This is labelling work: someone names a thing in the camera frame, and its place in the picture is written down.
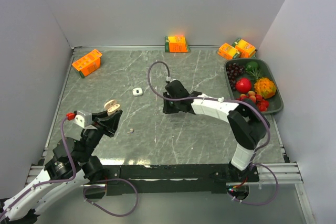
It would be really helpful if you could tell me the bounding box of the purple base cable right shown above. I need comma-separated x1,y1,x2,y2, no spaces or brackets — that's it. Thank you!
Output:
227,163,279,206

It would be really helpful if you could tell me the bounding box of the orange box centre back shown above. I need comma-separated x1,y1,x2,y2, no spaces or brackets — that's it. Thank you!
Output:
164,36,191,53

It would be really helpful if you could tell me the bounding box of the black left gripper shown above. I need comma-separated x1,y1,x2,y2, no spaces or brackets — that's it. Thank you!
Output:
78,106,122,162

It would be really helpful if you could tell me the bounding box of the orange spiky fruit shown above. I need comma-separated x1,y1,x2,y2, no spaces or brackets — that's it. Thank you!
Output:
254,77,277,99

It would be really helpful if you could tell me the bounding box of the red apple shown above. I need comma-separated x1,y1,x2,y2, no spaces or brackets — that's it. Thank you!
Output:
235,78,252,93

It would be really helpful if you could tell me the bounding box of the orange box right front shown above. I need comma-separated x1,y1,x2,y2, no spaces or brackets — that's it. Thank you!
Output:
217,43,241,60

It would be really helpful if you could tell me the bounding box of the orange box far left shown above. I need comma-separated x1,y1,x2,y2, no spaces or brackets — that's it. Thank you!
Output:
72,49,102,78

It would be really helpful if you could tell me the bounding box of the orange box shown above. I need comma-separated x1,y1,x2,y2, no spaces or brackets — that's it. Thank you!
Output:
72,49,102,78
217,43,241,60
164,36,191,53
232,38,257,58

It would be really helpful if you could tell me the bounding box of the purple camera cable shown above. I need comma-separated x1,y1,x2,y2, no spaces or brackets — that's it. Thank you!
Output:
0,112,77,217
147,61,271,169

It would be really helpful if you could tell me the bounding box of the dark green fruit tray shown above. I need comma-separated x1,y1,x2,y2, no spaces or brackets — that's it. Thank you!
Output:
224,58,284,114

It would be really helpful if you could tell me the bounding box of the beige earbud charging case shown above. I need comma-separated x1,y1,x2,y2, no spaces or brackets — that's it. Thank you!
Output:
104,99,121,115

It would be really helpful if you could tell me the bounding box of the red yellow cherry bunch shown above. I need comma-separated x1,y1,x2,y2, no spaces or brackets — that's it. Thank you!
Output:
237,90,269,112

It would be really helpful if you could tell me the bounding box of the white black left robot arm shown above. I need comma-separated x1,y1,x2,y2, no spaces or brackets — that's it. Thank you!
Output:
1,110,123,223

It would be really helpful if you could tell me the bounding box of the green lime with leaves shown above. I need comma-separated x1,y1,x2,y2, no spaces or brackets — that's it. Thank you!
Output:
245,61,263,81

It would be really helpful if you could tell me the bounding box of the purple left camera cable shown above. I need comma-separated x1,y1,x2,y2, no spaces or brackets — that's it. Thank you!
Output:
0,112,77,217

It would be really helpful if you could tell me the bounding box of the orange box right back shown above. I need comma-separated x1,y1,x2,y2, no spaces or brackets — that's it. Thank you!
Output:
232,38,257,58

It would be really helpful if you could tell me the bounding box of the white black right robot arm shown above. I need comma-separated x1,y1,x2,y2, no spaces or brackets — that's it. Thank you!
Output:
163,80,270,181

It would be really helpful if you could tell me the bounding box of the dark purple grape bunch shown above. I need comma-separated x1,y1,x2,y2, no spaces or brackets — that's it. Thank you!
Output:
225,63,245,90

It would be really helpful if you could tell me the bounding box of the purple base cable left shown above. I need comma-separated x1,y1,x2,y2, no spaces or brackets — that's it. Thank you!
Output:
82,178,139,217

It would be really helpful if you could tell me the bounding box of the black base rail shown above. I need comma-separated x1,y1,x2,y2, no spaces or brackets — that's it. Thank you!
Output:
72,163,260,196

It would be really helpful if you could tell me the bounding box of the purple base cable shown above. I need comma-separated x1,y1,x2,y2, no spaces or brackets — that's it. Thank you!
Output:
82,178,139,217
227,163,279,206

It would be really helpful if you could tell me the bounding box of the white earbud charging case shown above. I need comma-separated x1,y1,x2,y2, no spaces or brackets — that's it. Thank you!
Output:
132,88,143,97

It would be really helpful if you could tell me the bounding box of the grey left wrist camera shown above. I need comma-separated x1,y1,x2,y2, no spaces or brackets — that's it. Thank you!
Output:
73,110,92,129

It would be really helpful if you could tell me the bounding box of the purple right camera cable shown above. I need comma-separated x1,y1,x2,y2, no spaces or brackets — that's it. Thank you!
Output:
147,61,271,169

